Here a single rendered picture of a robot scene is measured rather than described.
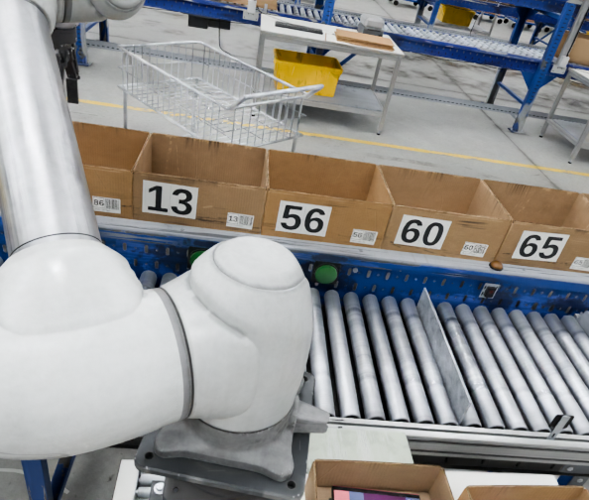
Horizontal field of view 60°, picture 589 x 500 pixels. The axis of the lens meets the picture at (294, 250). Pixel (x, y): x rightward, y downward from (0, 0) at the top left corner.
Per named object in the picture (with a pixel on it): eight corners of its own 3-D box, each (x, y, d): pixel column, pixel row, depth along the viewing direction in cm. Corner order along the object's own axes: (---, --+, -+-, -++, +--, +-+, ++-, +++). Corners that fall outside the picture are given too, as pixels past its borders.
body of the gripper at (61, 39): (70, 31, 129) (72, 68, 135) (80, 24, 136) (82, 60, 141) (39, 26, 128) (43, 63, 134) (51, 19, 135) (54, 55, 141)
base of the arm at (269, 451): (320, 490, 65) (330, 463, 62) (150, 454, 65) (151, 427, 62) (328, 384, 81) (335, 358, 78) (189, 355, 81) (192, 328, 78)
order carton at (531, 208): (492, 263, 173) (513, 220, 163) (465, 217, 197) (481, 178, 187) (599, 276, 178) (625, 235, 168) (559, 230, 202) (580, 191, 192)
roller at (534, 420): (531, 444, 136) (539, 433, 133) (468, 312, 178) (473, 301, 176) (548, 445, 136) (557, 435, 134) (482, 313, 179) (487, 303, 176)
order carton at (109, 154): (-4, 204, 152) (-14, 152, 142) (33, 162, 176) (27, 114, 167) (133, 221, 157) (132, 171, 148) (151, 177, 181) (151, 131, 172)
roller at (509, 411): (509, 442, 135) (517, 432, 132) (450, 311, 177) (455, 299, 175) (526, 444, 136) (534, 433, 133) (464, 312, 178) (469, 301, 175)
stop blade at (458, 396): (457, 425, 134) (469, 403, 129) (415, 308, 172) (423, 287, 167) (459, 425, 135) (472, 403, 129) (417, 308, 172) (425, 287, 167)
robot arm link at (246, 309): (319, 413, 69) (359, 281, 57) (188, 459, 59) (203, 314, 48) (265, 333, 80) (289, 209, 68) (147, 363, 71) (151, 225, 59)
